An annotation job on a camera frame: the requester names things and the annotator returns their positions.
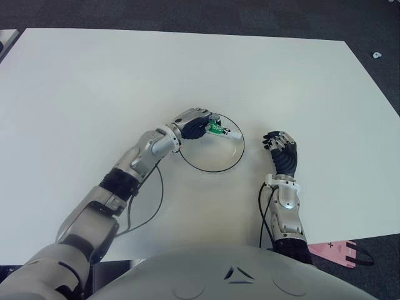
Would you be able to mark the pink paper bag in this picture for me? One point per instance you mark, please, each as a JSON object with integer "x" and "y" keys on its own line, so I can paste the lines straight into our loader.
{"x": 328, "y": 250}

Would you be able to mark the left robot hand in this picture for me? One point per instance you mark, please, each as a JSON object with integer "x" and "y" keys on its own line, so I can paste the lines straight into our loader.
{"x": 193, "y": 122}

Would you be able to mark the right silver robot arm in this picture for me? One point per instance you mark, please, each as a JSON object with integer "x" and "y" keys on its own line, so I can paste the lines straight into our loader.
{"x": 287, "y": 212}

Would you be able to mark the grey robot torso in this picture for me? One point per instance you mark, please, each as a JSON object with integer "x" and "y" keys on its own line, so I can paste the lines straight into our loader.
{"x": 237, "y": 275}

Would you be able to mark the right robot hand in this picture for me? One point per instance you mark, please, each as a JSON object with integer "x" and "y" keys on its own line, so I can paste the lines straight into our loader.
{"x": 286, "y": 156}

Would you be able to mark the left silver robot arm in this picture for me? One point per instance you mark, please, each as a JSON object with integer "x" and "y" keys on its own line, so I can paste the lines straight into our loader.
{"x": 100, "y": 203}

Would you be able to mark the small white floor object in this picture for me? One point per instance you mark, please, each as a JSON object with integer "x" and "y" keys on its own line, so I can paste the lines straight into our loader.
{"x": 376, "y": 55}

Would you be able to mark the green toothpaste tube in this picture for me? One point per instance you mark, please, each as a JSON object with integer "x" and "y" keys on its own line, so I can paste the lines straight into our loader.
{"x": 218, "y": 129}

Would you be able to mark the white plate black rim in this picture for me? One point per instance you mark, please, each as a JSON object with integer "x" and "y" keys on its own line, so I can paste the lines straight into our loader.
{"x": 218, "y": 156}

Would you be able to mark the white neighbouring table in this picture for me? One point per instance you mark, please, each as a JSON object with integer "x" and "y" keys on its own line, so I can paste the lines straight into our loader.
{"x": 8, "y": 42}

